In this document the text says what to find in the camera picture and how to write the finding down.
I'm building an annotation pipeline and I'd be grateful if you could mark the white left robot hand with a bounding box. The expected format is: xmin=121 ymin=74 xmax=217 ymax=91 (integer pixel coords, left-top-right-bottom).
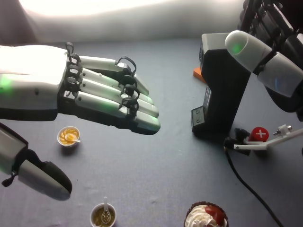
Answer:
xmin=0 ymin=42 xmax=161 ymax=201

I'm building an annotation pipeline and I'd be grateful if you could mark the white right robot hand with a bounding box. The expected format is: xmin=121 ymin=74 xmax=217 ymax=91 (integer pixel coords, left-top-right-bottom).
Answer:
xmin=224 ymin=0 xmax=303 ymax=114

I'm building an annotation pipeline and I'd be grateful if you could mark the black retro brick phone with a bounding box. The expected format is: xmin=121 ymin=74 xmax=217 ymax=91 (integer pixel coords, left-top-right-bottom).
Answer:
xmin=191 ymin=32 xmax=251 ymax=140

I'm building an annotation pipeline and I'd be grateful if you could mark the orange triangle block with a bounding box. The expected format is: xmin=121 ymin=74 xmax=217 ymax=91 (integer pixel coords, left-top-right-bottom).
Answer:
xmin=193 ymin=67 xmax=207 ymax=84

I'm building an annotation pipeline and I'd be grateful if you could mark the small bowl of orange slices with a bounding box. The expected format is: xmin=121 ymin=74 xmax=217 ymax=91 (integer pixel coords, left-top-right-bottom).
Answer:
xmin=57 ymin=126 xmax=81 ymax=148

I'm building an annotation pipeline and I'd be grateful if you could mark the red cylinder with white cross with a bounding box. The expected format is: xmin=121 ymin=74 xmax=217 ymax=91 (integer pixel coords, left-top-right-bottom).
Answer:
xmin=247 ymin=127 xmax=270 ymax=144

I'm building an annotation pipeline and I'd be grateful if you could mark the white backdrop cloth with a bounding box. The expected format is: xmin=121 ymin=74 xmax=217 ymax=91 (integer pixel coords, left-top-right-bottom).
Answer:
xmin=0 ymin=0 xmax=247 ymax=47

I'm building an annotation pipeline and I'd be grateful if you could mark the grey table cloth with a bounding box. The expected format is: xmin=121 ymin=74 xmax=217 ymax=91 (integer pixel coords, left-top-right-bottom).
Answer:
xmin=0 ymin=35 xmax=303 ymax=227

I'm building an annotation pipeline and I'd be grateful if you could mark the small bowl of green soup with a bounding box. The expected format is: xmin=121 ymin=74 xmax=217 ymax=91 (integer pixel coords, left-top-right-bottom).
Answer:
xmin=89 ymin=196 xmax=117 ymax=227

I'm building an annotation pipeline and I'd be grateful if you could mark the toy cupcake with strawberry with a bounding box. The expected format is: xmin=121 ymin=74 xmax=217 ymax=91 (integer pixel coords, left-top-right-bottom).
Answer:
xmin=184 ymin=201 xmax=230 ymax=227

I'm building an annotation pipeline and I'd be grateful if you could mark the black cable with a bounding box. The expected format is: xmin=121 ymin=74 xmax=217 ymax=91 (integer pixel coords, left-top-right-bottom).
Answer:
xmin=223 ymin=144 xmax=285 ymax=227

